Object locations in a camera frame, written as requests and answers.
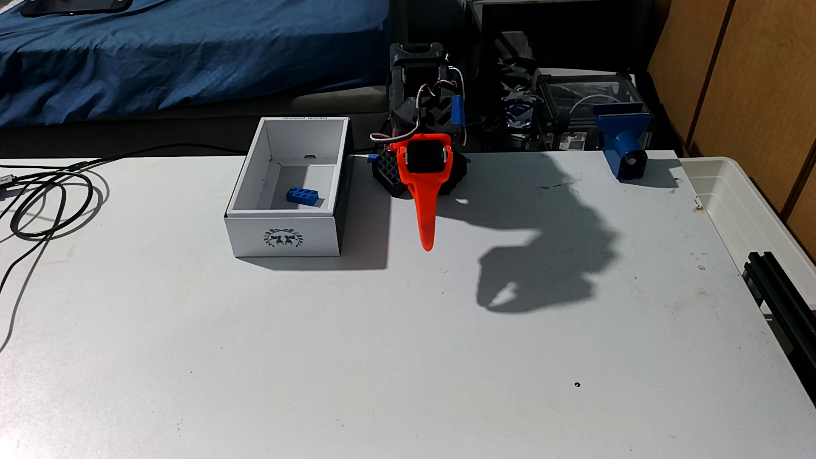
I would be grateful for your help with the blue toy brick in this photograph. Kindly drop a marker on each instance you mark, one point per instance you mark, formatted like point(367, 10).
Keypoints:
point(302, 196)

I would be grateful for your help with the white cardboard box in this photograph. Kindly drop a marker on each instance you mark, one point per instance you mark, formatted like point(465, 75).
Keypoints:
point(284, 239)

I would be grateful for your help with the blue bed cover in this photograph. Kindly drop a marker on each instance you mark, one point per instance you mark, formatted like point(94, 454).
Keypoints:
point(191, 51)

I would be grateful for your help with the white plastic bin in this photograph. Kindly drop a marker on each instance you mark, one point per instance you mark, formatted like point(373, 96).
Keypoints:
point(733, 204)

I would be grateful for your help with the brown wooden cabinet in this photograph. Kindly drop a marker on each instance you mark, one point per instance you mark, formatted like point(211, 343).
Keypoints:
point(765, 76)

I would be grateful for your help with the black flat device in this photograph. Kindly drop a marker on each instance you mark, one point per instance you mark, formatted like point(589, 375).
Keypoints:
point(76, 6)

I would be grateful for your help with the clear enclosure with black frame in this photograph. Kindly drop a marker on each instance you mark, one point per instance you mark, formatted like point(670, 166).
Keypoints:
point(574, 95)

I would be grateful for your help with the blue printed camera mount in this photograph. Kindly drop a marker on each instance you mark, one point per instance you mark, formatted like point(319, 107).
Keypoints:
point(621, 137)

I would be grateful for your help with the dark bed frame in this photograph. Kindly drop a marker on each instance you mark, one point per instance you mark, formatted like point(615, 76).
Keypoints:
point(191, 127)

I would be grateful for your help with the black aluminium rail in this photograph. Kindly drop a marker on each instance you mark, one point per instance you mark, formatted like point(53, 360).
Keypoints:
point(778, 293)

